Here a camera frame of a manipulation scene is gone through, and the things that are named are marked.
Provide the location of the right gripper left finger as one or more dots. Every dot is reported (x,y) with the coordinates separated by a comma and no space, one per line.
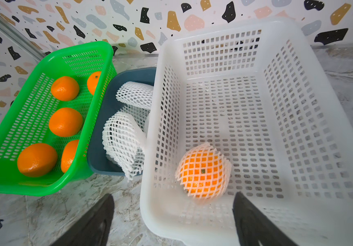
(93,228)

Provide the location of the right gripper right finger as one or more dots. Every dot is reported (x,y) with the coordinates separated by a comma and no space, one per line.
(254,228)

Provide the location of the white foam net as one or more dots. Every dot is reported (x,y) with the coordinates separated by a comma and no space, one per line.
(136,94)
(140,115)
(209,147)
(124,142)

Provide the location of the netted orange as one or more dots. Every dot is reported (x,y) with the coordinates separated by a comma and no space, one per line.
(68,155)
(202,174)
(65,88)
(37,160)
(66,122)

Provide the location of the dark teal plastic bin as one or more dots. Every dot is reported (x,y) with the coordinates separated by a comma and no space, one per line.
(96,155)

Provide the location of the green plastic mesh basket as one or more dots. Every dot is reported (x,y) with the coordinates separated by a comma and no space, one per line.
(27,121)

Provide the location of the white plastic mesh basket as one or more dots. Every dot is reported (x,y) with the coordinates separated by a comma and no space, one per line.
(255,91)

